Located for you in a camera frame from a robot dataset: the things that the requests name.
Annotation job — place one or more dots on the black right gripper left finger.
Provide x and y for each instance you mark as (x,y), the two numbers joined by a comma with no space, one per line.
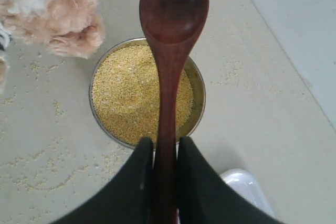
(124,199)

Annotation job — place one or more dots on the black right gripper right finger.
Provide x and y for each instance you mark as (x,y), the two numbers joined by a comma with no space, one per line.
(203,197)

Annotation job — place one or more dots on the dark red wooden spoon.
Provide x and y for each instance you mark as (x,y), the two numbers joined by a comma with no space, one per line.
(171,28)

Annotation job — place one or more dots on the brown teddy bear striped sweater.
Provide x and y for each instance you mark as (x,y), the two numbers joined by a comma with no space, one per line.
(65,27)

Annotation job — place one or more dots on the white plastic tray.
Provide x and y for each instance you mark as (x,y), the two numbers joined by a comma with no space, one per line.
(245,184)

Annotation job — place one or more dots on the metal bowl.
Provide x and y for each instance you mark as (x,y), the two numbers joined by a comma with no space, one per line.
(191,95)

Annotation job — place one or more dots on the yellow millet grains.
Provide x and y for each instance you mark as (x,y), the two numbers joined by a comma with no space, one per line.
(126,94)

